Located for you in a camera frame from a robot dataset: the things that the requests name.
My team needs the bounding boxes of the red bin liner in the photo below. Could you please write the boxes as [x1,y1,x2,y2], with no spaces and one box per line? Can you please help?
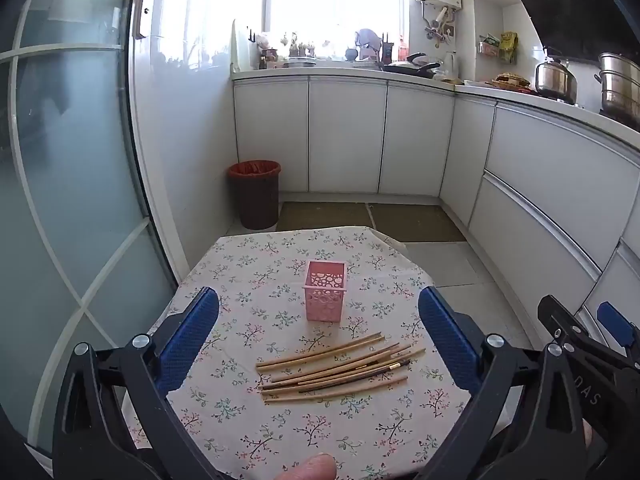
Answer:
[229,160,282,181]

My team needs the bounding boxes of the woven basket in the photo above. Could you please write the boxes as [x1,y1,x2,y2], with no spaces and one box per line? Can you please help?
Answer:
[492,72,531,92]

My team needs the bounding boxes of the black range hood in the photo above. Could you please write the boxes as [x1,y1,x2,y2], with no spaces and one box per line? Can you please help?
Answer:
[495,0,640,63]

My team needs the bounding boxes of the stainless steel steamer pot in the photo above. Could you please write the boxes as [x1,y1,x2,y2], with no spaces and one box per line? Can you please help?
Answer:
[594,52,640,123]

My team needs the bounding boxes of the kitchen window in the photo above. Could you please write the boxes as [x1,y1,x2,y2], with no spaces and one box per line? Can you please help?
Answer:
[150,0,416,61]

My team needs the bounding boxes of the floral tablecloth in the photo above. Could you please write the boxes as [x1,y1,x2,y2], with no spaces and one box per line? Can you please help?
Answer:
[125,227,473,480]

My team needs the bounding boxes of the pile of wooden chopsticks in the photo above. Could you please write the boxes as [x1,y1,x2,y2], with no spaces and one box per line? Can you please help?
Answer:
[256,331,427,405]

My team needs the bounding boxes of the white kitchen base cabinets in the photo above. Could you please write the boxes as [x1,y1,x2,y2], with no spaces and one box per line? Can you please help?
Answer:
[232,69,640,341]

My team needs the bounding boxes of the grey plastic bag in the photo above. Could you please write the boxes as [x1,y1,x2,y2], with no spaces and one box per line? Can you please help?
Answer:
[355,28,383,61]

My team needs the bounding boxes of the olive floor mat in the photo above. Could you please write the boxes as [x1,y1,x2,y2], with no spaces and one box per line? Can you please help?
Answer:
[367,203,467,243]
[276,201,375,232]

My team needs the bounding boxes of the brown trash bin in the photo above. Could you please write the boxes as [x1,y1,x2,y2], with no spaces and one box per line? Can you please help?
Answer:
[229,160,282,231]

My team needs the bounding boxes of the dark chopstick with gold band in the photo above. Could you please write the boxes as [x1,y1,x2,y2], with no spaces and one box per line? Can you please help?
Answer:
[260,358,412,392]

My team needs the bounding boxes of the stainless steel kettle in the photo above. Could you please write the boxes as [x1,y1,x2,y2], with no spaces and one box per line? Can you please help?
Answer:
[535,47,578,103]

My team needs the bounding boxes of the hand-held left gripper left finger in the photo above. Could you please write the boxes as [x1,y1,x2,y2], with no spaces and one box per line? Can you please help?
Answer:
[52,286,236,480]

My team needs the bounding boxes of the frosted glass sliding door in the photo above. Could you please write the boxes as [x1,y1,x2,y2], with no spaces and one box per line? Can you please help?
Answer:
[0,0,176,456]

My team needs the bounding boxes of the black frying pan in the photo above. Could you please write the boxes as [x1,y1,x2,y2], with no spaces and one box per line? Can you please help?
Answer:
[382,61,442,80]

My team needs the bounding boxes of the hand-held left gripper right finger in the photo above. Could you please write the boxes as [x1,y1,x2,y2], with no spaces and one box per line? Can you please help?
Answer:
[417,286,588,480]

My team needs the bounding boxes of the pink perforated plastic holder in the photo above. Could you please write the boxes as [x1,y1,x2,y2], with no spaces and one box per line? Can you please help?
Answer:
[304,260,347,322]

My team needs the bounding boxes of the person's left hand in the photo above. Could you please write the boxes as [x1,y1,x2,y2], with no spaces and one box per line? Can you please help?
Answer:
[277,452,337,480]

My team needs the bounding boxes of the wall rack with packets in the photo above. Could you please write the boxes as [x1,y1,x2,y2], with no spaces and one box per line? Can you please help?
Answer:
[477,31,519,65]

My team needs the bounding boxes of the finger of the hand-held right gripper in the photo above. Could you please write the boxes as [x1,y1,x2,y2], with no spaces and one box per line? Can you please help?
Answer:
[537,295,640,461]
[596,301,640,356]

